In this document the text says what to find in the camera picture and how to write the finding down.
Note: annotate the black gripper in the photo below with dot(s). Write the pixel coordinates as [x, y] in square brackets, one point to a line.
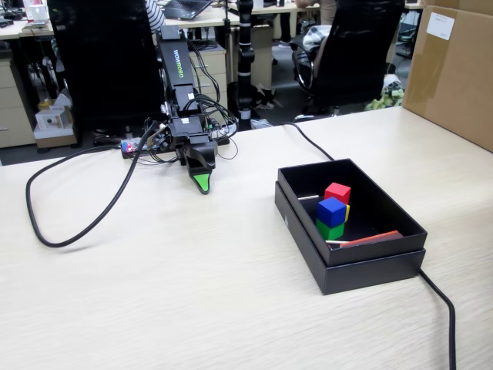
[186, 129]

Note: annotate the blue wooden cube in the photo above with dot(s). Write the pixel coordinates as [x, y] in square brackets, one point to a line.
[331, 212]

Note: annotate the red wooden cube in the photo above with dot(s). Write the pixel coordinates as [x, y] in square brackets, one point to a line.
[339, 192]

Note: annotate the green wooden cube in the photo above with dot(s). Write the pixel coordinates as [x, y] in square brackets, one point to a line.
[330, 231]

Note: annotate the yellow wooden cube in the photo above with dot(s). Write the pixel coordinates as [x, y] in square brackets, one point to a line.
[347, 214]

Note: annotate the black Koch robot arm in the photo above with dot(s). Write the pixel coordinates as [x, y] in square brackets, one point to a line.
[175, 58]

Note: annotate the black cardboard box lid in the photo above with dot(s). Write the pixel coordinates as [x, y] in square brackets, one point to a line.
[369, 275]

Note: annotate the black cardboard box tray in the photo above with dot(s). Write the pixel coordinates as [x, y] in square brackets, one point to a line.
[385, 246]

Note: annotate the large brown cardboard box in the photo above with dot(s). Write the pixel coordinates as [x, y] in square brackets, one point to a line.
[450, 77]

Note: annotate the control board with red LED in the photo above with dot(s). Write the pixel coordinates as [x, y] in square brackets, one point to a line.
[129, 147]

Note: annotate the beige drawer cabinet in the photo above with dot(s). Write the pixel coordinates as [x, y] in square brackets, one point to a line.
[11, 115]
[211, 63]

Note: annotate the black pole with white rings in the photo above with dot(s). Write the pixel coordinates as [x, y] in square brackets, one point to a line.
[245, 58]

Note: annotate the black mesh office chair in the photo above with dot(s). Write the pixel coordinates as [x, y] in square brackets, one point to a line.
[108, 65]

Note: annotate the beige office desk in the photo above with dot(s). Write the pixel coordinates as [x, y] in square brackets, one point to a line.
[210, 22]

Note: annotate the white carton with round hole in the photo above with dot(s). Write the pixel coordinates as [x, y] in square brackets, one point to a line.
[54, 121]

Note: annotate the person in striped shirt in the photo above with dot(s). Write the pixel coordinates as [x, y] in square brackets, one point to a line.
[154, 15]

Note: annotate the dark open laptop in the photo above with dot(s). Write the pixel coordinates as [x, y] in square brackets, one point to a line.
[186, 8]

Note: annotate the seated person in plaid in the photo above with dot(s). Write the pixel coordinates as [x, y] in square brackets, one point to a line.
[314, 34]

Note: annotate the orange matchbox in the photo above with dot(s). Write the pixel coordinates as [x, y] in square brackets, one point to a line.
[375, 238]

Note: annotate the black office chair with armrests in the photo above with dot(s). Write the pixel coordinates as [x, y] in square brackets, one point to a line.
[358, 50]

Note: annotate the green and white toy pile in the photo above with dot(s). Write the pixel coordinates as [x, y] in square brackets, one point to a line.
[387, 96]

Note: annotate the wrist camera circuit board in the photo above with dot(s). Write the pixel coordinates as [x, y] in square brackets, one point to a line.
[158, 136]

